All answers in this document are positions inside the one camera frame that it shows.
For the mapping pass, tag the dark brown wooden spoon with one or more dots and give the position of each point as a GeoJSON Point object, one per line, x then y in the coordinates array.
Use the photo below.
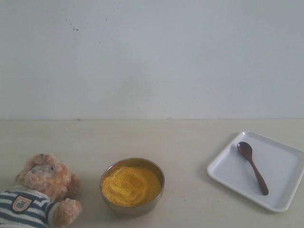
{"type": "Point", "coordinates": [247, 152]}

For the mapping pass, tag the beige teddy bear striped sweater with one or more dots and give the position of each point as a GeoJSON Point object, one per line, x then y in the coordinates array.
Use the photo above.
{"type": "Point", "coordinates": [42, 195]}

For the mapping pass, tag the yellow millet grains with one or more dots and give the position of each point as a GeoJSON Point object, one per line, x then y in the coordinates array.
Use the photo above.
{"type": "Point", "coordinates": [131, 186]}

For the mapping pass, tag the stainless steel bowl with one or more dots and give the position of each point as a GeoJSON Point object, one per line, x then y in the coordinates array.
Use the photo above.
{"type": "Point", "coordinates": [135, 211]}

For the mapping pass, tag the white rectangular plastic tray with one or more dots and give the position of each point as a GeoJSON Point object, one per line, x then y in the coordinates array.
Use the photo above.
{"type": "Point", "coordinates": [259, 168]}

